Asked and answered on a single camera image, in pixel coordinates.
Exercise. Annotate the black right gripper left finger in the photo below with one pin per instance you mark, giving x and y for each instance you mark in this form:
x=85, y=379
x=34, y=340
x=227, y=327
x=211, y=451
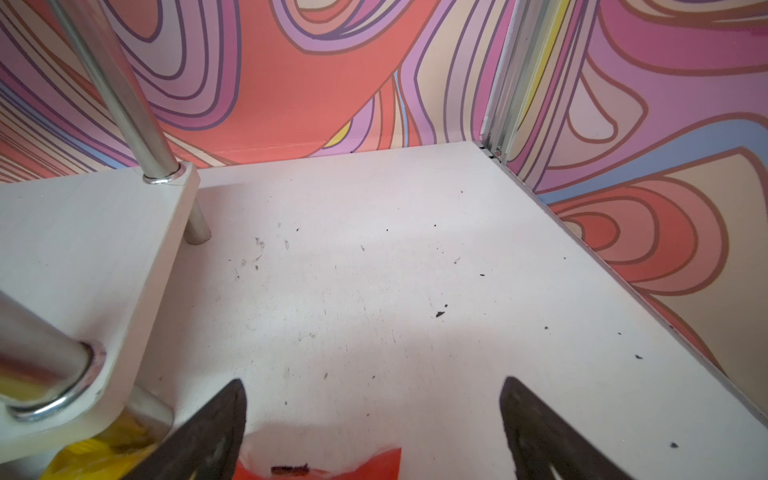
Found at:
x=207, y=446

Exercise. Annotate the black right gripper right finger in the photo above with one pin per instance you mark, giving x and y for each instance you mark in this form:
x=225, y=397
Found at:
x=543, y=445

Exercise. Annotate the yellow spaghetti bag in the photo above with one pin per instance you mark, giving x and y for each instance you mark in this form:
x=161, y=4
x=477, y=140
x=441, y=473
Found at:
x=109, y=455

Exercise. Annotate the white two-tier shelf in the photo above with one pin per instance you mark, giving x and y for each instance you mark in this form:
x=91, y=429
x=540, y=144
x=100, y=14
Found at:
x=94, y=207

